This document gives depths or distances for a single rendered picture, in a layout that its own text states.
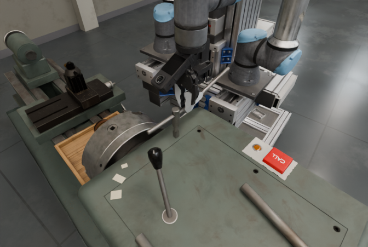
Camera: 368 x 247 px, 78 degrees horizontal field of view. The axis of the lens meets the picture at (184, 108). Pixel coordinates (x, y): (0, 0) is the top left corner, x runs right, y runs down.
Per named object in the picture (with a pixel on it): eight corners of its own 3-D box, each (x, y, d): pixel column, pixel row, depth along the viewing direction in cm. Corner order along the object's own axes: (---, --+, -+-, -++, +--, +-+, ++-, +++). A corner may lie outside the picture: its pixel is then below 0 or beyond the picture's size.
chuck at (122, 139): (176, 156, 102) (162, 111, 78) (119, 210, 89) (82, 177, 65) (171, 151, 103) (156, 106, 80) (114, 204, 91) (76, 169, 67)
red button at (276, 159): (291, 162, 64) (293, 158, 63) (281, 176, 61) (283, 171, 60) (272, 150, 68) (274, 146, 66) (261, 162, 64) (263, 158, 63)
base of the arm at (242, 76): (236, 65, 119) (240, 47, 112) (264, 75, 112) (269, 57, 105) (222, 78, 110) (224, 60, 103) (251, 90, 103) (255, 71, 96)
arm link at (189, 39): (191, 34, 47) (165, 22, 51) (190, 53, 50) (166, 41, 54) (214, 23, 51) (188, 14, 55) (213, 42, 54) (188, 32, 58)
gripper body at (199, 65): (212, 81, 62) (216, 40, 54) (190, 95, 58) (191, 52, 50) (192, 70, 66) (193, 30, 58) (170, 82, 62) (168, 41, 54)
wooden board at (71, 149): (150, 144, 118) (149, 139, 115) (85, 190, 99) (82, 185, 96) (118, 115, 134) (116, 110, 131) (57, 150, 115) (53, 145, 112)
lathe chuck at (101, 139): (171, 151, 103) (156, 106, 80) (114, 204, 91) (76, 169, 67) (158, 141, 108) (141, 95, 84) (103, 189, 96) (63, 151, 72)
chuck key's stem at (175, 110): (176, 139, 69) (175, 112, 62) (171, 136, 71) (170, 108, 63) (180, 136, 71) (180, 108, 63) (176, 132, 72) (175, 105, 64)
